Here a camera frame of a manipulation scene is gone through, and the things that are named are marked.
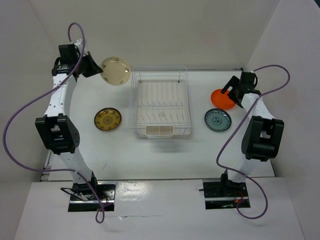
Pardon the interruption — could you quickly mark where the orange plate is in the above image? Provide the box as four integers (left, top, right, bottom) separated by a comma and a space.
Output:
210, 88, 236, 110

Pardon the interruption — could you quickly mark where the cream patterned plate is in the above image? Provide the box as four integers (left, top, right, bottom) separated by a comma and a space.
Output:
100, 56, 131, 86

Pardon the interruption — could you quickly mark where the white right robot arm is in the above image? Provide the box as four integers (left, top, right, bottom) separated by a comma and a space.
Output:
218, 72, 284, 197

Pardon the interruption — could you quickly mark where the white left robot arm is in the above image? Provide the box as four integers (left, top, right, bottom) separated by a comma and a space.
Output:
35, 39, 102, 200

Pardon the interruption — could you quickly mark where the blue patterned plate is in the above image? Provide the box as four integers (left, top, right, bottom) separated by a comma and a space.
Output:
204, 108, 232, 133

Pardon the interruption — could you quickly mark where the yellow patterned plate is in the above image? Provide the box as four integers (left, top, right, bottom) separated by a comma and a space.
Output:
93, 107, 122, 132

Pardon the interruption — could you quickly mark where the beige cutlery holder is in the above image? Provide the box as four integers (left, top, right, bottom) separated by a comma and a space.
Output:
145, 125, 174, 139

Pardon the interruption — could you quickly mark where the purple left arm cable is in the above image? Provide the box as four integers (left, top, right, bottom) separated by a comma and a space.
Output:
2, 22, 107, 224

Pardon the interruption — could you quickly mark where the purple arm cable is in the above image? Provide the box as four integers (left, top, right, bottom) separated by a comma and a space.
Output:
2, 22, 107, 224
216, 65, 291, 220

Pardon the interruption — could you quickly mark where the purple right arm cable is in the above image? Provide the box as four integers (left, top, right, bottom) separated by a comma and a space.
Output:
216, 65, 291, 220

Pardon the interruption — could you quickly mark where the white wire dish rack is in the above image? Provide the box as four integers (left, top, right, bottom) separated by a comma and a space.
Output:
128, 66, 191, 138

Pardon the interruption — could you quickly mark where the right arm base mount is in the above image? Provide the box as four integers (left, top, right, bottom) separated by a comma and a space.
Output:
198, 180, 251, 210

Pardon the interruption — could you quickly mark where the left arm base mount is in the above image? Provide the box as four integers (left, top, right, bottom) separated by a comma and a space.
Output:
60, 181, 116, 212

